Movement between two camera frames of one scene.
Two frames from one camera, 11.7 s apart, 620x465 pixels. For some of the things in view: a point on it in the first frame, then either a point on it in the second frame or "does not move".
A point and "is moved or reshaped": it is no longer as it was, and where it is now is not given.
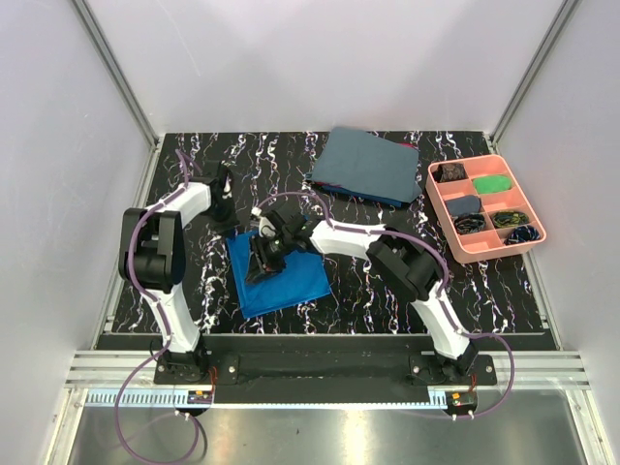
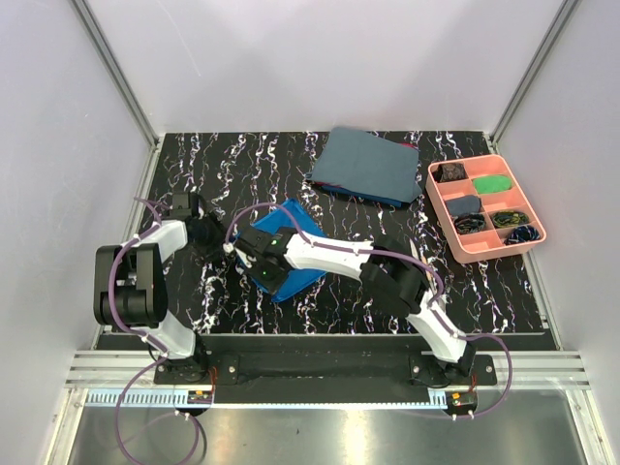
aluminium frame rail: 141,117 does not move
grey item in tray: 462,205 does not move
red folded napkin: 321,183 does not move
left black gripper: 230,223 to 211,252
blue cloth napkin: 303,278 is moved or reshaped
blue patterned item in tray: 522,233 does not move
